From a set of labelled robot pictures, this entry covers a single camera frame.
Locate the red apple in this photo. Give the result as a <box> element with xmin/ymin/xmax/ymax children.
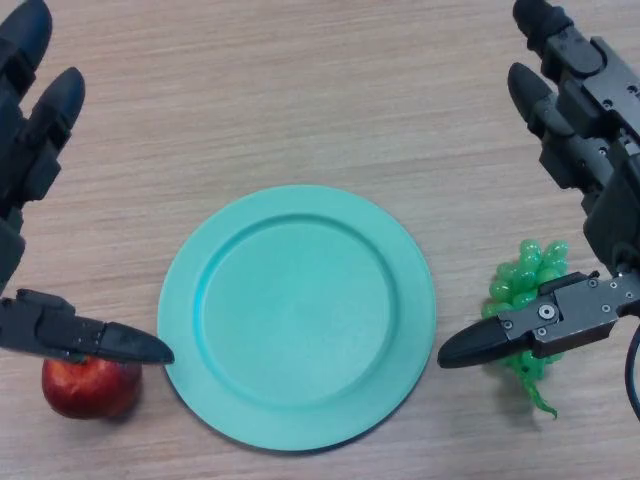
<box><xmin>41</xmin><ymin>355</ymin><xmax>143</xmax><ymax>420</ymax></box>

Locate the green grape bunch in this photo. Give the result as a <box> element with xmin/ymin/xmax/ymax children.
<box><xmin>480</xmin><ymin>238</ymin><xmax>571</xmax><ymax>420</ymax></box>

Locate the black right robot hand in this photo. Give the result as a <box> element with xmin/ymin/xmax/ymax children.
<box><xmin>437</xmin><ymin>0</ymin><xmax>640</xmax><ymax>370</ymax></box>

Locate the green round plate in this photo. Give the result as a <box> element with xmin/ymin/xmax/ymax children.
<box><xmin>156</xmin><ymin>184</ymin><xmax>437</xmax><ymax>442</ymax></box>

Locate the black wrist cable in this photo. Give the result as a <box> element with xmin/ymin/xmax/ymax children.
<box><xmin>623</xmin><ymin>319</ymin><xmax>640</xmax><ymax>424</ymax></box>

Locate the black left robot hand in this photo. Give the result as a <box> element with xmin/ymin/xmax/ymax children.
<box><xmin>0</xmin><ymin>0</ymin><xmax>175</xmax><ymax>367</ymax></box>

